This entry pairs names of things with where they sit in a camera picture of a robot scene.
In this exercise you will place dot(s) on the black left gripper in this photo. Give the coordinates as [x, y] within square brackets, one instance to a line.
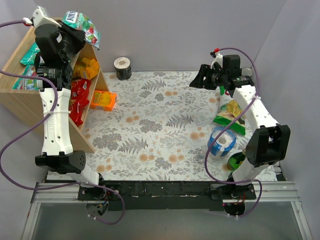
[75, 35]

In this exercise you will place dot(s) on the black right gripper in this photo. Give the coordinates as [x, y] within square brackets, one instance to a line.
[206, 76]

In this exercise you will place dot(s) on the Fox's mint blossom candy bag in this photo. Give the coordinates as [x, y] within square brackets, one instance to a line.
[80, 21]

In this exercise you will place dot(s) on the orange Lot 100 mango gummy bag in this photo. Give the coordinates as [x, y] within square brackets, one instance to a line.
[86, 68]

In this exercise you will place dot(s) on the teal Fox's bag back side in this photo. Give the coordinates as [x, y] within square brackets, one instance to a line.
[30, 55]

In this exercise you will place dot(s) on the teal fox's bag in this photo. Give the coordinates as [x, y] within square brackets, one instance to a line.
[30, 55]
[27, 83]

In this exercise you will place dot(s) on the red Lot 100 fruit gummy bag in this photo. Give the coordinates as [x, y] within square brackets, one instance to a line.
[80, 89]

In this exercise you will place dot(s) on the small orange candy bag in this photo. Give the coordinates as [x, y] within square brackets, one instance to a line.
[103, 100]

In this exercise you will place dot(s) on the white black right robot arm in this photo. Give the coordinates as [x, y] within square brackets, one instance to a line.
[269, 142]

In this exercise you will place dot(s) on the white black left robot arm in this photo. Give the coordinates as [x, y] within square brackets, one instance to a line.
[58, 43]

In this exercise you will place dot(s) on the green white Chuba chips bag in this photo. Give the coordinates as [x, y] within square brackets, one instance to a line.
[228, 111]

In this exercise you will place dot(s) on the tin can orange label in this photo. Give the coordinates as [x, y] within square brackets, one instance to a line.
[247, 71]

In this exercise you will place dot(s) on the dark tape roll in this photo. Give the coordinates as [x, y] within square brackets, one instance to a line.
[123, 69]

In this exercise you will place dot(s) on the floral patterned table mat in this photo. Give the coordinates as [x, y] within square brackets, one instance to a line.
[155, 130]

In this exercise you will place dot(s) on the small clear plastic bottle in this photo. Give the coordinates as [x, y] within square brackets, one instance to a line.
[202, 152]

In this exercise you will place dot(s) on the green glass bottle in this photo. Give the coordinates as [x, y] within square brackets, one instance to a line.
[236, 160]

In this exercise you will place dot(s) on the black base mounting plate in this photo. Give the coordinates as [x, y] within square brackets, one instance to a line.
[166, 195]

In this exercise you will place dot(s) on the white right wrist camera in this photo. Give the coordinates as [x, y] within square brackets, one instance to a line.
[217, 62]

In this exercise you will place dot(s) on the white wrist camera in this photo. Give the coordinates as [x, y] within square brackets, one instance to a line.
[217, 62]
[40, 17]

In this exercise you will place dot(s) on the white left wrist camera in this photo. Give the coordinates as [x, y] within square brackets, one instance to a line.
[40, 17]

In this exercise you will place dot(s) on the aluminium frame rail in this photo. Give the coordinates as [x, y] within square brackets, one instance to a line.
[275, 214]

